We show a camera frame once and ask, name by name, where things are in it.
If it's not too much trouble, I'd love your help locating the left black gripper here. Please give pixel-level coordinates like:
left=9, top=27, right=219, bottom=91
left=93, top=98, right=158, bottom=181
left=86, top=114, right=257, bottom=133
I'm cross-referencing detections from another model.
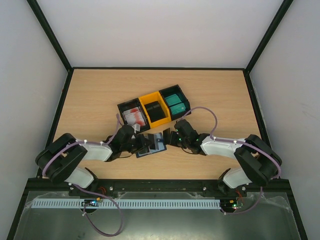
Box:
left=121, top=134, right=152, bottom=154

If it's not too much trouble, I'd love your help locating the dark blue card holder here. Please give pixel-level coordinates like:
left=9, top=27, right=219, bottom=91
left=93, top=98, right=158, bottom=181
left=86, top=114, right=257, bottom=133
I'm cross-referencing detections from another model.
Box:
left=135, top=132, right=167, bottom=158

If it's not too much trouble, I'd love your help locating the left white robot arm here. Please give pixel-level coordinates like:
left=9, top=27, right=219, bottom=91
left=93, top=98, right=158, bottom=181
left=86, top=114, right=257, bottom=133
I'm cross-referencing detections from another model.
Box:
left=35, top=124, right=155, bottom=189

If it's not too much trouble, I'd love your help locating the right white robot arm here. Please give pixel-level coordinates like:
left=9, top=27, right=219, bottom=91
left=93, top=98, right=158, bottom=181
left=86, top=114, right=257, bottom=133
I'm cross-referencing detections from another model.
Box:
left=163, top=119, right=282, bottom=196

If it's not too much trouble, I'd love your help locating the black card stack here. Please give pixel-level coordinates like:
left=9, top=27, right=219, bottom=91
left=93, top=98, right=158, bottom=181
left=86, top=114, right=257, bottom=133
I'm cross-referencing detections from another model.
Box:
left=144, top=101, right=166, bottom=123

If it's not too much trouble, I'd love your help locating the red white card stack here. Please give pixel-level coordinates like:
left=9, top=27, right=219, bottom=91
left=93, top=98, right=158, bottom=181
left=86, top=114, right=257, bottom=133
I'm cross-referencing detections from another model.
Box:
left=123, top=107, right=146, bottom=127

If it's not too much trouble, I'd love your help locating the teal card stack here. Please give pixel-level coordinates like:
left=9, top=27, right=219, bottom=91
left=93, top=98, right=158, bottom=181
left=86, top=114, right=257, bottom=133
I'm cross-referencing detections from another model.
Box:
left=164, top=94, right=186, bottom=115

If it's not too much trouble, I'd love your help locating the black bin right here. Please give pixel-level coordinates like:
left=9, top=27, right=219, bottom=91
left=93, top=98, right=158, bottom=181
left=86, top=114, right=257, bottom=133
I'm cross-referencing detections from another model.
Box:
left=159, top=84, right=191, bottom=121

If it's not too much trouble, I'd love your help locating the black bin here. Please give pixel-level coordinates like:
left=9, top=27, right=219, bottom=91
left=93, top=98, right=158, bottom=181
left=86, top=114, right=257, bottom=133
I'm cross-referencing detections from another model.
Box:
left=159, top=84, right=191, bottom=121
left=117, top=98, right=151, bottom=132

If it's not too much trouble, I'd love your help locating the yellow bin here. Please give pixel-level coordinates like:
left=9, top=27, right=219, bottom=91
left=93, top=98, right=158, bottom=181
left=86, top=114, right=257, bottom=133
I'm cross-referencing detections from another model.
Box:
left=138, top=91, right=172, bottom=129

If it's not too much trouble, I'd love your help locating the black bin left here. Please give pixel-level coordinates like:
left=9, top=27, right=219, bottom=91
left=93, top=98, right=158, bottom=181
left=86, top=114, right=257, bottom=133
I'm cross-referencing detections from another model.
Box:
left=117, top=98, right=151, bottom=132

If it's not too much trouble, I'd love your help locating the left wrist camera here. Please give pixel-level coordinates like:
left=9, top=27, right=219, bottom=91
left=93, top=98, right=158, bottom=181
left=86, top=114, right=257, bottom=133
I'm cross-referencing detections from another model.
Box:
left=132, top=123, right=141, bottom=133

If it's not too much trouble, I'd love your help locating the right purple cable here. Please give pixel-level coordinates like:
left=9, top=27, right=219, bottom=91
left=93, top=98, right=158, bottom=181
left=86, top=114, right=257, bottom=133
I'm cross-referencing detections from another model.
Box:
left=182, top=106, right=283, bottom=216

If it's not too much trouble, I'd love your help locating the purple cable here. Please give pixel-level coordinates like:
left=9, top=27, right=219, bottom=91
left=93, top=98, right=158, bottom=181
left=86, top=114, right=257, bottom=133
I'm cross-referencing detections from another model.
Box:
left=41, top=113, right=125, bottom=237
left=182, top=106, right=283, bottom=216

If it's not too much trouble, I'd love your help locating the black mounting rail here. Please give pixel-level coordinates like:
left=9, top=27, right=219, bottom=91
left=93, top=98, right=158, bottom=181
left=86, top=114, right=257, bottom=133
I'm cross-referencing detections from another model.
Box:
left=85, top=179, right=247, bottom=198

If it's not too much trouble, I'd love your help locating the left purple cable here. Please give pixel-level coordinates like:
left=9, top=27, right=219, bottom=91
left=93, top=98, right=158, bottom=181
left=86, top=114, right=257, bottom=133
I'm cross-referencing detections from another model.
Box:
left=41, top=113, right=125, bottom=237

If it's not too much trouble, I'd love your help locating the black enclosure frame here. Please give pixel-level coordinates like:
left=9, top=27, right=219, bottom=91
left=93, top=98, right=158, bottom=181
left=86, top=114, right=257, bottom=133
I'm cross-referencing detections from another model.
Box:
left=7, top=0, right=308, bottom=240

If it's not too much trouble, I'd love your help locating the grey slotted cable duct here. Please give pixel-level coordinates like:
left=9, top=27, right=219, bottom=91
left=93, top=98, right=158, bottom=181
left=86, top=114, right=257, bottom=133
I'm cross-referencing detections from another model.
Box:
left=31, top=198, right=221, bottom=210

